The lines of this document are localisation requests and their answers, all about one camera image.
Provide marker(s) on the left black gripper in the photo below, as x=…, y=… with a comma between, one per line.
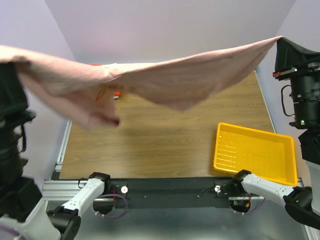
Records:
x=15, y=110

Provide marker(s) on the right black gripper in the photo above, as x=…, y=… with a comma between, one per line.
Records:
x=299, y=70

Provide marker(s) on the dusty pink graphic t-shirt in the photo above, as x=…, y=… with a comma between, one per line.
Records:
x=70, y=88

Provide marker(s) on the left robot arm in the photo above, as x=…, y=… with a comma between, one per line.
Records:
x=22, y=206

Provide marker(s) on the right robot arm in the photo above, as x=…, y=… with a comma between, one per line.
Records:
x=302, y=203

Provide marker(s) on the yellow plastic tray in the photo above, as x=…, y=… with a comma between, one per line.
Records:
x=268, y=155

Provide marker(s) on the folded orange t-shirt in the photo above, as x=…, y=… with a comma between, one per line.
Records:
x=102, y=92

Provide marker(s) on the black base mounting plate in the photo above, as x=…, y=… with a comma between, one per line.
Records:
x=174, y=193

